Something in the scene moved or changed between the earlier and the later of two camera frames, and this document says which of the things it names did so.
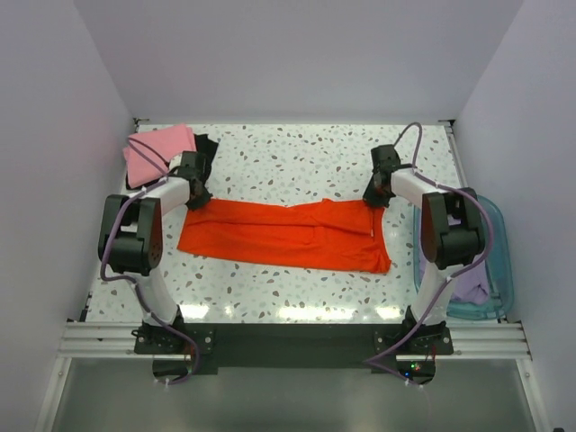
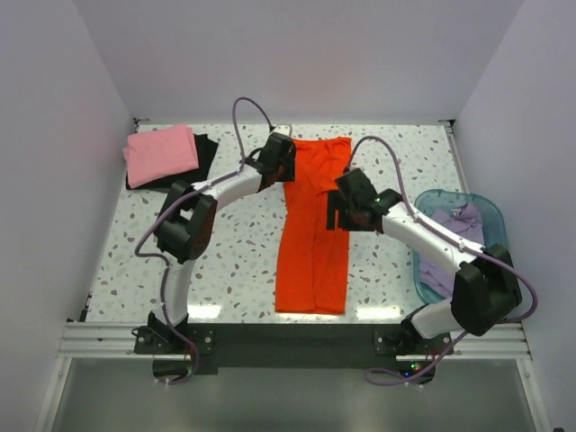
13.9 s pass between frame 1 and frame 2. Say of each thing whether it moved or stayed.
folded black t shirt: stayed
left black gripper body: moved
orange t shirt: moved
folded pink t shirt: stayed
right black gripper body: moved
